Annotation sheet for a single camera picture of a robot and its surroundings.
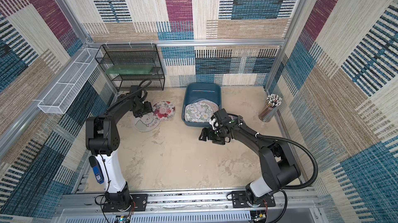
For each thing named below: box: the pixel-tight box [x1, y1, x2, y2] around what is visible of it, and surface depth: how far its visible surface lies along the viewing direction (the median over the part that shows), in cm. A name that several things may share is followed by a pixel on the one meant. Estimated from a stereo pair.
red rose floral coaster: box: [150, 100, 177, 121], surface depth 110 cm
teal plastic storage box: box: [181, 82, 222, 128], surface depth 107 cm
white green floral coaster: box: [184, 100, 220, 123], surface depth 104 cm
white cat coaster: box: [133, 112, 161, 133], surface depth 104 cm
